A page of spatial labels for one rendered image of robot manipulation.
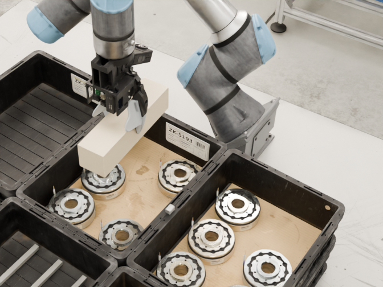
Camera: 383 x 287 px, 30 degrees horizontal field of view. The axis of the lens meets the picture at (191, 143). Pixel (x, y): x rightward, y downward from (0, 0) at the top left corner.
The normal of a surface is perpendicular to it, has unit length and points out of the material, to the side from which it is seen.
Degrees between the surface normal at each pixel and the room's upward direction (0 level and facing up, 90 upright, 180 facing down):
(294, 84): 0
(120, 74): 90
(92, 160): 90
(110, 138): 0
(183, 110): 0
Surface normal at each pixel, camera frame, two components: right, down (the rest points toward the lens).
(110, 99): -0.50, 0.61
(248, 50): 0.02, 0.42
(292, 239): 0.04, -0.70
